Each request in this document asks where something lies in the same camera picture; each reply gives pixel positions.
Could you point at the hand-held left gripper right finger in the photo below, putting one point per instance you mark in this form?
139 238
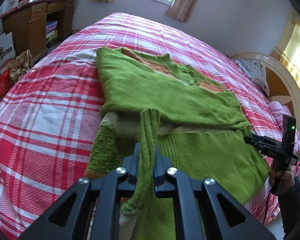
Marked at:
159 171

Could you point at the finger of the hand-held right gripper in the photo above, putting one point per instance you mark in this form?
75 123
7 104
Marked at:
256 143
266 139

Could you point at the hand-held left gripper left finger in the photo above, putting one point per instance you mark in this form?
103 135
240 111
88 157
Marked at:
133 163

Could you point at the green orange striped knit sweater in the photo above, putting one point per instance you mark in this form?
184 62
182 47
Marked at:
165 95

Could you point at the person's right forearm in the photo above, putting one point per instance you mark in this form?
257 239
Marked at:
296 205

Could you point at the person's right hand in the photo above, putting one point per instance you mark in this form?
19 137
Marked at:
289 180

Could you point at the cream wooden headboard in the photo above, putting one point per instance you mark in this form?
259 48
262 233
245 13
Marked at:
277 85

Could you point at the striped patterned pillow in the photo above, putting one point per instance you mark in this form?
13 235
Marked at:
255 72

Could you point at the yellow curtain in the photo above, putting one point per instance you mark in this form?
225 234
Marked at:
295 50

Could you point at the red plaid bed sheet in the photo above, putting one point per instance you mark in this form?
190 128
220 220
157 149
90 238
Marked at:
52 105

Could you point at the brown woven bag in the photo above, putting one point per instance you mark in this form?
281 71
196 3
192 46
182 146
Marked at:
21 65

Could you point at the stack of boxes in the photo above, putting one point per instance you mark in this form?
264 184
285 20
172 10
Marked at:
51 33

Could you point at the brown wooden desk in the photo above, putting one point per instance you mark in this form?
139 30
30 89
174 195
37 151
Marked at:
35 30

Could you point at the white paper bag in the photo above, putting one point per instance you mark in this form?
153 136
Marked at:
4 50

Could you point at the small red white box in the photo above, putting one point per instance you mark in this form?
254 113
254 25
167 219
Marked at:
27 2

